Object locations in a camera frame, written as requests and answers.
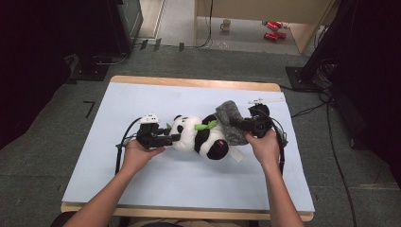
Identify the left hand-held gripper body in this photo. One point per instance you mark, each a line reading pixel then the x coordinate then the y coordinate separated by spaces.
pixel 149 132

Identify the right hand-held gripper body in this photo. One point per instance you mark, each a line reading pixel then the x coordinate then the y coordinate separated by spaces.
pixel 260 121

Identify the grey fluffy towel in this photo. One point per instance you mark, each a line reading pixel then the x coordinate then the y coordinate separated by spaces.
pixel 230 116

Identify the panda plush toy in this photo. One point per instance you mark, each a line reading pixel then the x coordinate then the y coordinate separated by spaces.
pixel 189 135

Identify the person's left hand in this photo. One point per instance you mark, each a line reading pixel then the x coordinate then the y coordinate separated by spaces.
pixel 140 154

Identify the person's right hand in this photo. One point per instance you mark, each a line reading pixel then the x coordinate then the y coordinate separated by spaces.
pixel 265 148

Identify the light blue table mat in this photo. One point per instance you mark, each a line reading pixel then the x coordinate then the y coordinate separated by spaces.
pixel 189 183

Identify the black stand with pole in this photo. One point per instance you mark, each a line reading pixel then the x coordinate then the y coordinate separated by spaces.
pixel 302 78

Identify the red can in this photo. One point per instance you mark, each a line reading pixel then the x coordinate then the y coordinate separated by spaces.
pixel 270 36
pixel 271 26
pixel 279 24
pixel 281 35

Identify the black tape strip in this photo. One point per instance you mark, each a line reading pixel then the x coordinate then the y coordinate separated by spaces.
pixel 143 44
pixel 157 44
pixel 181 46

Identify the black square stand base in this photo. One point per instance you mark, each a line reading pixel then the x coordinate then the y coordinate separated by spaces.
pixel 90 71

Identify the person's legs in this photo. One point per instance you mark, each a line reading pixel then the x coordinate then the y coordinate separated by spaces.
pixel 189 223

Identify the beige mug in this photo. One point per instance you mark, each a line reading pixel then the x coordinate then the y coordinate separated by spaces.
pixel 225 25

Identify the wooden shelf unit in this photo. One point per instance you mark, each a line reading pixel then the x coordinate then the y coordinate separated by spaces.
pixel 261 9

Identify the dark green cabinet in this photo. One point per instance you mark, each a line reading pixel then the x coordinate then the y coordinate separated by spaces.
pixel 129 22

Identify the black curtain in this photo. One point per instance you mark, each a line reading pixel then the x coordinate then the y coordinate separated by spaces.
pixel 372 94
pixel 28 63

